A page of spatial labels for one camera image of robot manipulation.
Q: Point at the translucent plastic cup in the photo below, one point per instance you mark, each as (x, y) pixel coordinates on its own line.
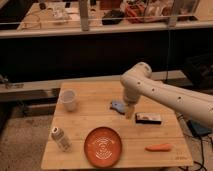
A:
(68, 99)

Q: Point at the black bag on bench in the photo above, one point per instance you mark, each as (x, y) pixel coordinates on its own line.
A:
(112, 17)

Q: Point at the orange carrot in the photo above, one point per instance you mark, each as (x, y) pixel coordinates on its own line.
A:
(159, 148)

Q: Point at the beige wooden end tool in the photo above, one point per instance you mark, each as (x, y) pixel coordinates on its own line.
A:
(129, 111)

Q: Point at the blue toy object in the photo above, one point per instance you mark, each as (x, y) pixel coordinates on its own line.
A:
(118, 106)

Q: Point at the black power adapter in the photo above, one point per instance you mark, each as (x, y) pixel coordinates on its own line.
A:
(198, 130)

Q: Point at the black rectangular box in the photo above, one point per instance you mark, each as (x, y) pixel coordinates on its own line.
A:
(148, 118)

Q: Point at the orange round plate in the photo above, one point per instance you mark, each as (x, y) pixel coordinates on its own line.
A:
(103, 147)

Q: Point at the white lying bottle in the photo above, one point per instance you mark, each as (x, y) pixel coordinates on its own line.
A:
(61, 139)

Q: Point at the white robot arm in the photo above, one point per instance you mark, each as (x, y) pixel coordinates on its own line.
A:
(137, 81)

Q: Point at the grey metal post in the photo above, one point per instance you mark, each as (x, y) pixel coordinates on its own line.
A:
(83, 10)

